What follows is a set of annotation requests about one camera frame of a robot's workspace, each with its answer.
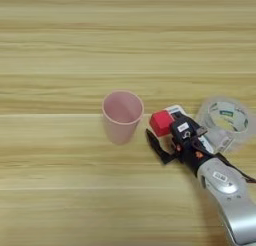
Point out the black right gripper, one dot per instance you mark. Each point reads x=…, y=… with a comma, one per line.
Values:
x=191, y=155

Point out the red cube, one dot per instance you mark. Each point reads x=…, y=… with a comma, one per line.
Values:
x=161, y=122

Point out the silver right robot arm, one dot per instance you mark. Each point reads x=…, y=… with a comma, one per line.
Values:
x=230, y=203

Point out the white remote control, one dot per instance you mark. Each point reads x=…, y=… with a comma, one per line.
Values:
x=174, y=109

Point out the clear adhesive tape roll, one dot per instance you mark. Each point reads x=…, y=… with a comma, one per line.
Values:
x=205, y=118

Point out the pink plastic cup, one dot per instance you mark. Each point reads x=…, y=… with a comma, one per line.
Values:
x=121, y=131

